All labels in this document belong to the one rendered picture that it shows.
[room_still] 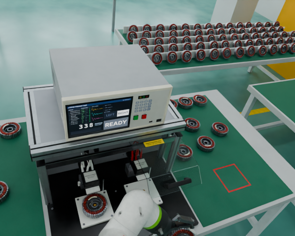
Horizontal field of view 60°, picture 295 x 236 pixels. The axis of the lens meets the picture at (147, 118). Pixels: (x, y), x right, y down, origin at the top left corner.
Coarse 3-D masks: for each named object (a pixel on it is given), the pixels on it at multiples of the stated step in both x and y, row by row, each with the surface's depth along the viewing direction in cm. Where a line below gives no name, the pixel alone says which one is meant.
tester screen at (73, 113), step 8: (88, 104) 94; (96, 104) 96; (104, 104) 97; (112, 104) 99; (120, 104) 100; (128, 104) 102; (72, 112) 94; (80, 112) 95; (88, 112) 97; (96, 112) 98; (104, 112) 100; (72, 120) 96; (80, 120) 98; (88, 120) 99; (96, 120) 101; (104, 120) 103; (128, 120) 108; (72, 128) 99; (88, 128) 102; (112, 128) 107
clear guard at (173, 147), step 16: (160, 144) 115; (176, 144) 116; (144, 160) 107; (160, 160) 108; (176, 160) 109; (192, 160) 110; (160, 176) 102; (176, 176) 105; (192, 176) 107; (160, 192) 102
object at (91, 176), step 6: (78, 162) 122; (84, 162) 122; (84, 168) 120; (90, 168) 120; (84, 174) 115; (90, 174) 115; (96, 174) 115; (84, 180) 112; (90, 180) 113; (96, 180) 113; (84, 186) 113; (90, 186) 114; (96, 186) 115; (90, 192) 113
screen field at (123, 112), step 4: (108, 112) 100; (112, 112) 101; (116, 112) 102; (120, 112) 103; (124, 112) 104; (128, 112) 105; (104, 116) 101; (108, 116) 102; (112, 116) 103; (116, 116) 103
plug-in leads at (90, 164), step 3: (81, 153) 115; (84, 153) 116; (81, 162) 114; (90, 162) 119; (81, 165) 115; (84, 165) 119; (90, 165) 121; (81, 168) 116; (87, 168) 117; (93, 168) 119; (81, 171) 118
